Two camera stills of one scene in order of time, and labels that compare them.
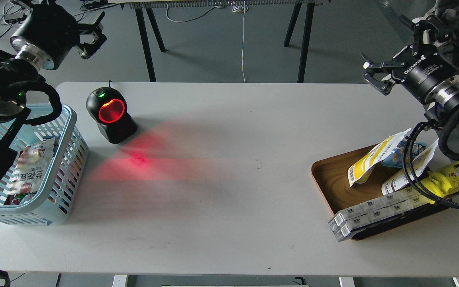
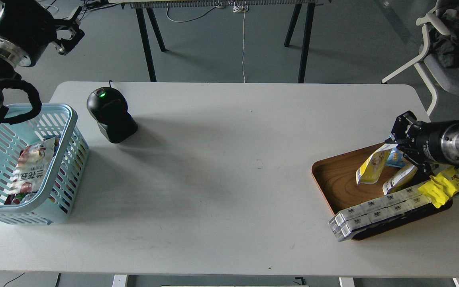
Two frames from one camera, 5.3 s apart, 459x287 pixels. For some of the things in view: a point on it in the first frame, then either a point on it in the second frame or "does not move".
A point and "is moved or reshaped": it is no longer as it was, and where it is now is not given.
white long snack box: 350,218 does not move
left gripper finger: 82,26 -> 59,23
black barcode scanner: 108,107 does not move
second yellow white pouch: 420,164 does not move
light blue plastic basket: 45,178 does not move
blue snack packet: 396,159 does not move
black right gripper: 418,69 -> 451,142
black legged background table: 139,4 does not move
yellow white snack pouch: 359,171 is moved or reshaped
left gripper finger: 90,49 -> 65,46
